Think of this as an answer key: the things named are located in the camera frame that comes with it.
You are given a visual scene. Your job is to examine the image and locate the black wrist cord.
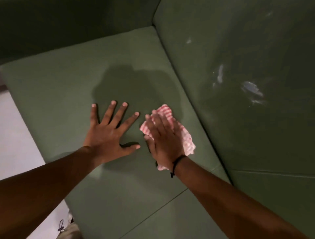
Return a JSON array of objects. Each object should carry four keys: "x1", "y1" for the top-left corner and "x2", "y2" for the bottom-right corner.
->
[{"x1": 170, "y1": 155, "x2": 187, "y2": 179}]

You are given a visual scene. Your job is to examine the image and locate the person's right hand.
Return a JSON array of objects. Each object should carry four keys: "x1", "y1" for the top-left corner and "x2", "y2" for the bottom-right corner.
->
[{"x1": 144, "y1": 110, "x2": 185, "y2": 170}]

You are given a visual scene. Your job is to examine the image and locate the green sofa seat cushion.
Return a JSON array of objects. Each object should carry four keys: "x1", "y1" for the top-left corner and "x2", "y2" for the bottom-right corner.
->
[
  {"x1": 121, "y1": 188, "x2": 228, "y2": 239},
  {"x1": 0, "y1": 26, "x2": 230, "y2": 239}
]

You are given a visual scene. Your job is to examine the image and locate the person's left hand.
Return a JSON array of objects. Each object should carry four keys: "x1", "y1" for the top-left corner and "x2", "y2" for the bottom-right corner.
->
[{"x1": 83, "y1": 100, "x2": 141, "y2": 166}]

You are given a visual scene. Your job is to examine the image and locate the person's beige trousers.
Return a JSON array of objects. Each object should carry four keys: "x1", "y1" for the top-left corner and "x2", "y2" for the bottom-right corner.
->
[{"x1": 56, "y1": 217, "x2": 83, "y2": 239}]

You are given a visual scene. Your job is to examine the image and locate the red white striped cloth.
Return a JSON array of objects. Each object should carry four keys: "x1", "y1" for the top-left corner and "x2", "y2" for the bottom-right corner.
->
[{"x1": 139, "y1": 104, "x2": 196, "y2": 171}]

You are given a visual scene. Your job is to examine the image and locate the person's right forearm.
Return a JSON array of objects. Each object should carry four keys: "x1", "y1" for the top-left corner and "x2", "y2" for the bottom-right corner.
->
[{"x1": 172, "y1": 158, "x2": 309, "y2": 239}]

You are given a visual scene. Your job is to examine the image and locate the person's left forearm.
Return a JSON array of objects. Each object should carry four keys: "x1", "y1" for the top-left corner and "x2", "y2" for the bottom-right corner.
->
[{"x1": 0, "y1": 146, "x2": 101, "y2": 239}]

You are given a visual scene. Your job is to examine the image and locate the green sofa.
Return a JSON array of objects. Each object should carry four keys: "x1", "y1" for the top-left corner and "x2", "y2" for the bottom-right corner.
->
[{"x1": 0, "y1": 0, "x2": 315, "y2": 239}]

